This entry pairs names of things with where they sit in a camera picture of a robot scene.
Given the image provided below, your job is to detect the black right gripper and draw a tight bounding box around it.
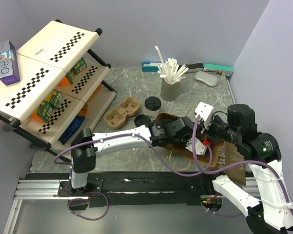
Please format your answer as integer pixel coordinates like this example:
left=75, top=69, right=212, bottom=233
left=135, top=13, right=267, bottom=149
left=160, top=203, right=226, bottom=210
left=198, top=112, right=239, bottom=142

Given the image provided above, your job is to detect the brown paper bag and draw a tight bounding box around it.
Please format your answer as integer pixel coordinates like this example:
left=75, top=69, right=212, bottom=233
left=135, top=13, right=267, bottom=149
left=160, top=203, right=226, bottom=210
left=156, top=104, right=227, bottom=171

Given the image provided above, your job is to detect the black plastic cup lid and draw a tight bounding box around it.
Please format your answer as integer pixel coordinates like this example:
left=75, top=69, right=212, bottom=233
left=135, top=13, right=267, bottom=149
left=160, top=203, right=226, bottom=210
left=134, top=114, right=151, bottom=127

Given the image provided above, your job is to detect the brown pulp cup carrier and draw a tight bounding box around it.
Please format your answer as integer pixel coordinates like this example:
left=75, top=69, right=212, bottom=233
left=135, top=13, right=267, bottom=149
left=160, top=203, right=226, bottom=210
left=104, top=97, right=140, bottom=129

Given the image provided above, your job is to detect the white paper coffee cup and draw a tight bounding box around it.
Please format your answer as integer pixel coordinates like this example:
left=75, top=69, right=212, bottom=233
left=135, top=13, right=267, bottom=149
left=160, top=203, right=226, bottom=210
left=146, top=109, right=160, bottom=120

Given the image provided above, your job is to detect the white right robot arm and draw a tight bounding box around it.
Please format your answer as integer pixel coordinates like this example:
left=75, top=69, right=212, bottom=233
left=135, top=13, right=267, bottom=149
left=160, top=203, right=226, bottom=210
left=195, top=102, right=293, bottom=234

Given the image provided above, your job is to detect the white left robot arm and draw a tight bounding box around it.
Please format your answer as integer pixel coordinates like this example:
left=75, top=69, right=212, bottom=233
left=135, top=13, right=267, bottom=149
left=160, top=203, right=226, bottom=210
left=69, top=117, right=194, bottom=196

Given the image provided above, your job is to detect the brown coffee bean pouch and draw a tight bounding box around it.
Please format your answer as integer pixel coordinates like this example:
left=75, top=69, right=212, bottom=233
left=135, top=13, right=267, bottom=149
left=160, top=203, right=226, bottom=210
left=209, top=141, right=246, bottom=185

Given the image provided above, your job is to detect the grey straw holder cup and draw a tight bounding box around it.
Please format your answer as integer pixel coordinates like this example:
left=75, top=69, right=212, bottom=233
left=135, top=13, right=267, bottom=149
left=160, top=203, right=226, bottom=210
left=160, top=79, right=180, bottom=102

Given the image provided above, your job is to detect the teal long box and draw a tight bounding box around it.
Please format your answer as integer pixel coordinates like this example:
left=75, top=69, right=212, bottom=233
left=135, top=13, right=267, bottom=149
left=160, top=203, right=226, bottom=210
left=203, top=63, right=233, bottom=77

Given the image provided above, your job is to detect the black rectangular device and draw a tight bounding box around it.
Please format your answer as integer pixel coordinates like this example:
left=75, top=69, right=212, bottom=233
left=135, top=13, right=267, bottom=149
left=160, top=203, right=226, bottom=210
left=186, top=63, right=204, bottom=73

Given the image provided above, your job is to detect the white wrapped straws bundle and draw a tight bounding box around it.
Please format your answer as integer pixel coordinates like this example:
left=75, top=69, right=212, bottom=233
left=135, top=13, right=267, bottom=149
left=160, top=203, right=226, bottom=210
left=155, top=46, right=189, bottom=85

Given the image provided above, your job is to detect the teal flat box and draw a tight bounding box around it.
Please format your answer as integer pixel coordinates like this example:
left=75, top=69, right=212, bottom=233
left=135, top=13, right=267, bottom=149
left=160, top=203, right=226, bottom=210
left=142, top=61, right=161, bottom=72

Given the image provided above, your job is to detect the green box upper shelf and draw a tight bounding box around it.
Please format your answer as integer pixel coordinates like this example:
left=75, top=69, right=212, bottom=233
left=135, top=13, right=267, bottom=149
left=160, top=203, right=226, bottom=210
left=72, top=57, right=87, bottom=75

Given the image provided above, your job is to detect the green box shelf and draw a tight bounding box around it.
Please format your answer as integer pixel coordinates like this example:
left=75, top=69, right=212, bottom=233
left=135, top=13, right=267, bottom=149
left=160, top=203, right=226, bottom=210
left=72, top=57, right=87, bottom=75
left=32, top=90, right=63, bottom=122

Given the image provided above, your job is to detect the orange box on shelf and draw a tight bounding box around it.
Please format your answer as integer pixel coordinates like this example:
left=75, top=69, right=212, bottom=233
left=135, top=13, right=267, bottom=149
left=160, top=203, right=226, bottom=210
left=57, top=70, right=74, bottom=87

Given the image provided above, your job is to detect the beige checkered shelf rack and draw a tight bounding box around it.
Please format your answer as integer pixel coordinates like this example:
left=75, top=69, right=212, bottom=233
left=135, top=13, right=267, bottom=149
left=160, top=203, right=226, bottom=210
left=0, top=20, right=116, bottom=155

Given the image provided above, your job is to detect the green box lower shelf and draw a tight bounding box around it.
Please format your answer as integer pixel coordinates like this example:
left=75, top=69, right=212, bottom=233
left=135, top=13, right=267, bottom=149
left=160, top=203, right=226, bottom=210
left=32, top=90, right=63, bottom=122

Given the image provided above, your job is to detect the purple cardboard box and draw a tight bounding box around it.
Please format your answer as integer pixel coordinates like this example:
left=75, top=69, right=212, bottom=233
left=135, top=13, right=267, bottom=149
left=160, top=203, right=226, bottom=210
left=0, top=40, right=21, bottom=86

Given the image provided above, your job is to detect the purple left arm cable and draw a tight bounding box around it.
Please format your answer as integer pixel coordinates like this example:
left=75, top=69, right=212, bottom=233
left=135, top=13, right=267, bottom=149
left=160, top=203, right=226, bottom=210
left=53, top=133, right=213, bottom=221

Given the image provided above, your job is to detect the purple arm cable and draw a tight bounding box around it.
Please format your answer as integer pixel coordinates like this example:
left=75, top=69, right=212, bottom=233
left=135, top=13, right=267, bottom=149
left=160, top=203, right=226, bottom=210
left=53, top=133, right=213, bottom=221
left=192, top=116, right=293, bottom=234

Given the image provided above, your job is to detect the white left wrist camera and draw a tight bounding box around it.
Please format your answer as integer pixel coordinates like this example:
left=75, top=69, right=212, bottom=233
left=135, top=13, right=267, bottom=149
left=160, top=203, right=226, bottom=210
left=185, top=138, right=207, bottom=156

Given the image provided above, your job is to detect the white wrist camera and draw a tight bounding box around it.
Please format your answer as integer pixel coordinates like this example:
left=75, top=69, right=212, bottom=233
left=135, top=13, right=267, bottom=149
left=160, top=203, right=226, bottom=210
left=194, top=102, right=215, bottom=129
left=185, top=138, right=207, bottom=156

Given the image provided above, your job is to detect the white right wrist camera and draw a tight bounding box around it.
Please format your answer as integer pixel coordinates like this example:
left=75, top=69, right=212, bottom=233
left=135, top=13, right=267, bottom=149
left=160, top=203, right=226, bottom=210
left=194, top=102, right=215, bottom=129

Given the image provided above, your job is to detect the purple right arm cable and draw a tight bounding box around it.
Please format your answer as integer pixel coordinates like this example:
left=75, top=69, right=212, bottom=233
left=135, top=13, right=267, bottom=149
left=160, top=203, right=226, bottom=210
left=192, top=116, right=293, bottom=234

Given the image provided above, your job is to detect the black mounting base rail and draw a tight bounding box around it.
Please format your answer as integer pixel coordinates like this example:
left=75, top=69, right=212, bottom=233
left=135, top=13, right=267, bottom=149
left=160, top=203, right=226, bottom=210
left=14, top=172, right=223, bottom=207

